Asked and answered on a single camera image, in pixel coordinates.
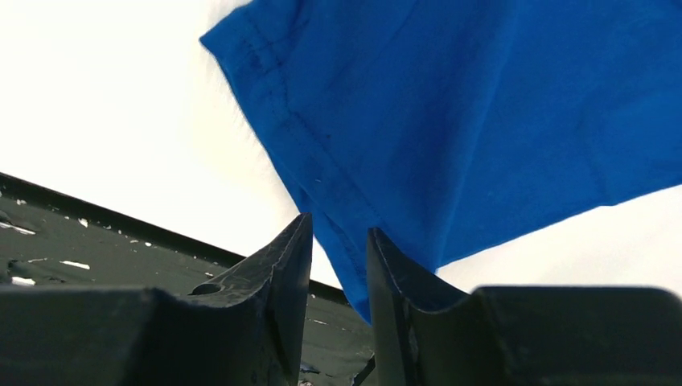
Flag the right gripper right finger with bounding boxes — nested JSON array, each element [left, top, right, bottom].
[[367, 228, 681, 385]]

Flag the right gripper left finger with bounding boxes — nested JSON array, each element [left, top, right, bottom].
[[1, 214, 312, 385]]

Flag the blue printed t shirt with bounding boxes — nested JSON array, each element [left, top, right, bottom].
[[200, 1, 681, 320]]

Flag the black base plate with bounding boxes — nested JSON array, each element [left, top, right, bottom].
[[1, 175, 378, 385]]

